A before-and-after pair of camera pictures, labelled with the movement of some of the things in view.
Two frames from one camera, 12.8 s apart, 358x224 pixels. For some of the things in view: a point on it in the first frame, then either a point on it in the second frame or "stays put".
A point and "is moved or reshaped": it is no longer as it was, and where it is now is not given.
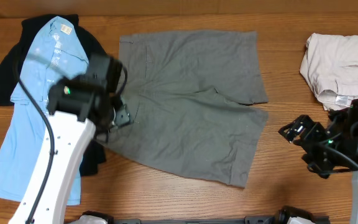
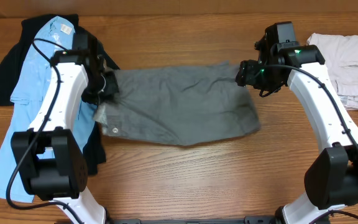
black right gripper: (314, 131) → (246, 76)
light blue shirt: (54, 49) stays put
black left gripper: (122, 114) → (113, 86)
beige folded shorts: (341, 68) stays put
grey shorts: (191, 97) is moved or reshaped
